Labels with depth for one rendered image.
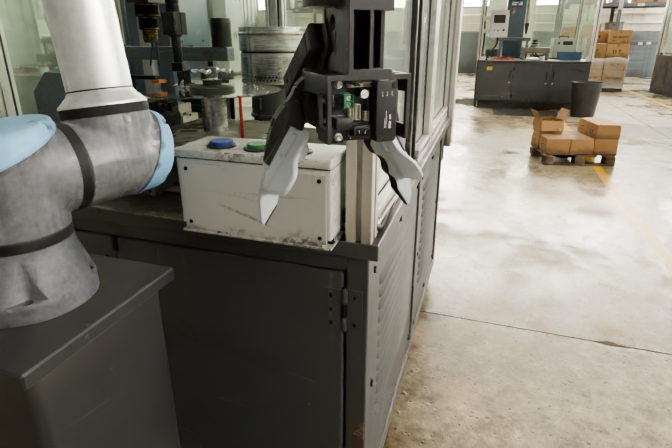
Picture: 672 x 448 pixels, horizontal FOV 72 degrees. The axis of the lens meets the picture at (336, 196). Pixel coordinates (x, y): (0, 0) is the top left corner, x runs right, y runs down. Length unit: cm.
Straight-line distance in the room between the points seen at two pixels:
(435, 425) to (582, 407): 47
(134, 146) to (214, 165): 15
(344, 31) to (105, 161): 41
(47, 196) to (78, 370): 21
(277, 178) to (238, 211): 39
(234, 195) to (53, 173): 28
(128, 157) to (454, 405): 124
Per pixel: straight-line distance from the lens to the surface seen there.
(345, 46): 36
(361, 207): 76
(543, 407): 168
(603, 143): 461
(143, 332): 75
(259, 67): 184
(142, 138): 70
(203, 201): 82
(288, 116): 41
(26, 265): 67
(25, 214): 65
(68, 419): 69
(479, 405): 162
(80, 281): 69
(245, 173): 76
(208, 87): 116
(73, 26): 71
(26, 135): 63
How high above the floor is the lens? 108
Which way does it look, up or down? 19 degrees down
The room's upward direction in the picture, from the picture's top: straight up
